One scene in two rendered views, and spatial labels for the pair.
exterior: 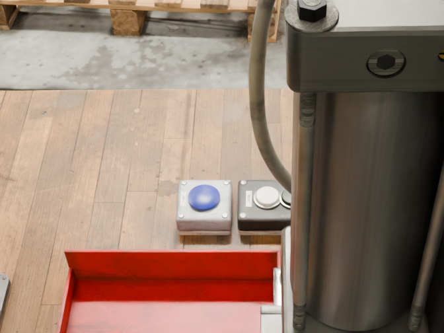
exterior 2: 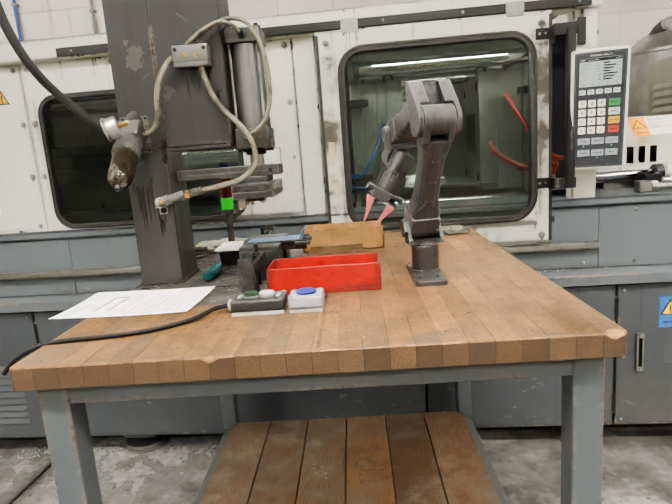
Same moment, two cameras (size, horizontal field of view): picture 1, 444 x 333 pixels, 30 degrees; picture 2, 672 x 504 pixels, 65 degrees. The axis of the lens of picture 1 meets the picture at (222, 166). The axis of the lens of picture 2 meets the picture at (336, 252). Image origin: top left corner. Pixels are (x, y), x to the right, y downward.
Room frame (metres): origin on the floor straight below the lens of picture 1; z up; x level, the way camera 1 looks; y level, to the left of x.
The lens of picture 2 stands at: (1.70, 0.04, 1.20)
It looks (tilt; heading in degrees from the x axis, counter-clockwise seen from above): 11 degrees down; 177
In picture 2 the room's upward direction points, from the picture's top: 4 degrees counter-clockwise
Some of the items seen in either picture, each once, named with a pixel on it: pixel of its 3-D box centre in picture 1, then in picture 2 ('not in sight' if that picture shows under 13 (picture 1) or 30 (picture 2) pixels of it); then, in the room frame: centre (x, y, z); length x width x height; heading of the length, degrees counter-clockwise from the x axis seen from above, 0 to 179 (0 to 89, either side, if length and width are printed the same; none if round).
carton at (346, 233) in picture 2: not in sight; (343, 237); (0.03, 0.15, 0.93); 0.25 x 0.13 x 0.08; 85
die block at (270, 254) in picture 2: not in sight; (266, 257); (0.30, -0.08, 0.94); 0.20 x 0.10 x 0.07; 175
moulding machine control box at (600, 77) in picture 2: not in sight; (591, 111); (-0.09, 1.02, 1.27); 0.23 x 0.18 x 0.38; 172
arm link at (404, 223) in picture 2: not in sight; (421, 231); (0.49, 0.30, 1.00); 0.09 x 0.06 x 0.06; 96
